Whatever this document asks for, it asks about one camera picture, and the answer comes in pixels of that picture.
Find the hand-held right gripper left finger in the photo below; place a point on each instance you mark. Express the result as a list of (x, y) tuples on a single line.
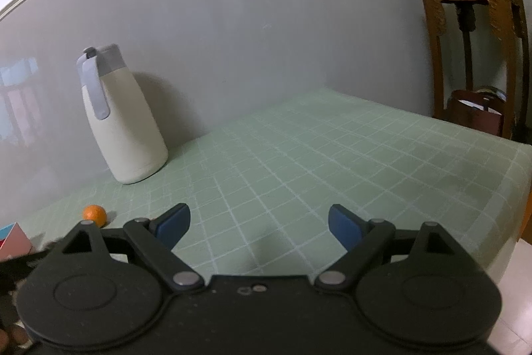
[(172, 224)]

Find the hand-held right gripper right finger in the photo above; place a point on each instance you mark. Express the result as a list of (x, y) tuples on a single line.
[(345, 228)]

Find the red and pink cardboard box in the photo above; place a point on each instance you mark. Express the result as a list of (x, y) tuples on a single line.
[(18, 245)]

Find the orange tangerine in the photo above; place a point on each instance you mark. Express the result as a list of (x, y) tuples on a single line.
[(94, 212)]

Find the green grid tablecloth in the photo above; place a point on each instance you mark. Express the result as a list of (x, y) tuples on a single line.
[(332, 155)]

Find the white thermos jug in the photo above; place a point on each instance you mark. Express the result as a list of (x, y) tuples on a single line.
[(124, 122)]

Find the dark red bag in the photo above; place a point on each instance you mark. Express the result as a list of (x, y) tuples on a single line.
[(474, 118)]

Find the carved wooden stand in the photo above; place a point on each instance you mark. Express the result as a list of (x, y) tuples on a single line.
[(434, 47)]

